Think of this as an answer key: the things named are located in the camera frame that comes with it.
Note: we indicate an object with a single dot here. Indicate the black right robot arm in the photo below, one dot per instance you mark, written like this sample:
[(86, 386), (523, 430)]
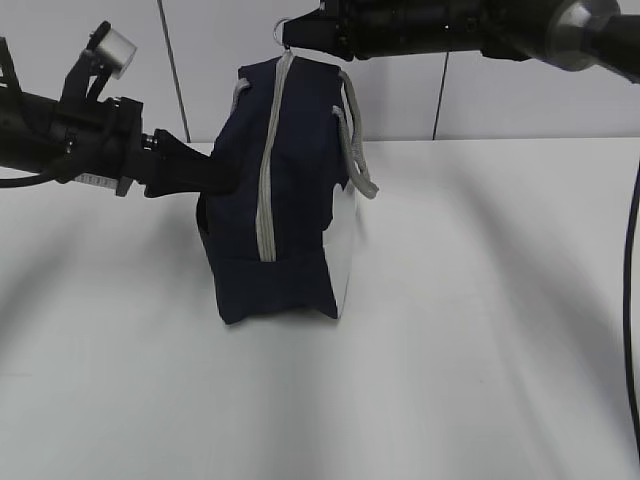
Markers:
[(569, 35)]

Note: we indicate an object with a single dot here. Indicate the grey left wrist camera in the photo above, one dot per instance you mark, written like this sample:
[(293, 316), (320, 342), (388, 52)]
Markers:
[(107, 55)]

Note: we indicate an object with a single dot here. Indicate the navy and white lunch bag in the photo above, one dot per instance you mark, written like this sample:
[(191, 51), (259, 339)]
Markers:
[(284, 239)]

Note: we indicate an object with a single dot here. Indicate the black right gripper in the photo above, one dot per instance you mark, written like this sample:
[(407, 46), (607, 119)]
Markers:
[(334, 29)]

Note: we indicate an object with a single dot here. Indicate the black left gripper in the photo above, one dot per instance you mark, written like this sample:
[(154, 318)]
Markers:
[(105, 139)]

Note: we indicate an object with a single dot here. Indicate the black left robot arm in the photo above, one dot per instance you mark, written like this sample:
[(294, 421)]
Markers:
[(25, 124)]

